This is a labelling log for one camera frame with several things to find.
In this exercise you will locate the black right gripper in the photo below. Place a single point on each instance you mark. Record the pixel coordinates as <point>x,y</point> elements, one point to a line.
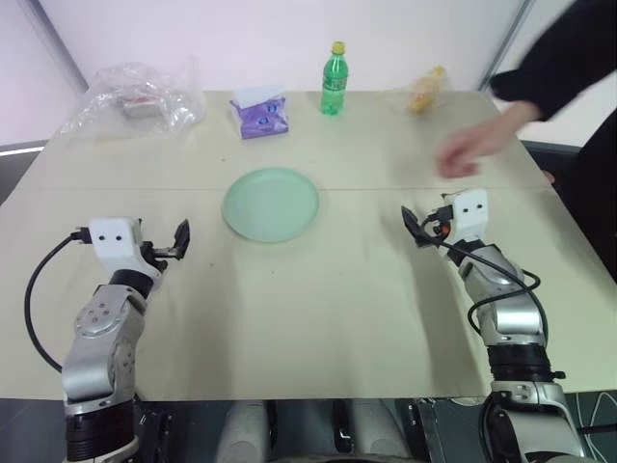
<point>438,222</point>

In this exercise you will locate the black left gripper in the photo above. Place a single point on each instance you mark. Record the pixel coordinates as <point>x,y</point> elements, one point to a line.
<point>155,251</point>

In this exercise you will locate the person's black sleeved forearm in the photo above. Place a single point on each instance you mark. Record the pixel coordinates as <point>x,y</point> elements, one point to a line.
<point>559,62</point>

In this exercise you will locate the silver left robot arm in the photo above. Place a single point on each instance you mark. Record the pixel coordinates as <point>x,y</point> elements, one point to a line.
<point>103,333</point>

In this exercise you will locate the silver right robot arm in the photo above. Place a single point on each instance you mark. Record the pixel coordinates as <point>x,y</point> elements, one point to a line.
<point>511,313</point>

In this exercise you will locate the mint green round plate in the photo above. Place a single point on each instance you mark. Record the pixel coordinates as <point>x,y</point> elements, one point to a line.
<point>270,204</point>

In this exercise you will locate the yellow snack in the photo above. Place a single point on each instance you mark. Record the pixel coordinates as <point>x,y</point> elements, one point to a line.
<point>424,94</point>

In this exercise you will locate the person's bare hand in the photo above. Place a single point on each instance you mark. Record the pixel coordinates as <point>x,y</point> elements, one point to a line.
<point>474,144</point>

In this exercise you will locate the beige table cover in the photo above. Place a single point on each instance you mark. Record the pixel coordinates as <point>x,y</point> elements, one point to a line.
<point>308,299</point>

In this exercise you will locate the small box with red print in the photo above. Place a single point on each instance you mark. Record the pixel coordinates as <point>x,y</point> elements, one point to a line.
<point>140,107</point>

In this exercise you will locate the clear crumpled plastic bag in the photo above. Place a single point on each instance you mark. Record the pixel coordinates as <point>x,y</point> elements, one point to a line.
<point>169,96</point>

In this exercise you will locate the purple tissue pack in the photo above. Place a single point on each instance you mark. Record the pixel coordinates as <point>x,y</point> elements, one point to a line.
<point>262,118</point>

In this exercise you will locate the green plastic bottle yellow cap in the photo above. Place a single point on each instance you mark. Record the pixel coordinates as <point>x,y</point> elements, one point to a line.
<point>334,87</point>

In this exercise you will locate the person's black clothed body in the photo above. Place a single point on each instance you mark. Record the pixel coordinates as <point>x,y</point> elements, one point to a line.
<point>595,193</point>

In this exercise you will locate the grey rounded shape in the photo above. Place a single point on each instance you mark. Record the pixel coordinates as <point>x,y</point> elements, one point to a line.
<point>243,431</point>
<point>381,429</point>

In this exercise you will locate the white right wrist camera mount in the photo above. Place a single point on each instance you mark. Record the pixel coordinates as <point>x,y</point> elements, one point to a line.
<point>468,209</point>

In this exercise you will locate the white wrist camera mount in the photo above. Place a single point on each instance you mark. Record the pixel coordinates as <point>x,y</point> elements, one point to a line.
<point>468,209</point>
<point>113,238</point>

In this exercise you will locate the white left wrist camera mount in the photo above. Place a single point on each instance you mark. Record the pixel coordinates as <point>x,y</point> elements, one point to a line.
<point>113,238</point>

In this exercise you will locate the grey wall post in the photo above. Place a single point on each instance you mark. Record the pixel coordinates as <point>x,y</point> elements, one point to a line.
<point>53,43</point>
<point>506,43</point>

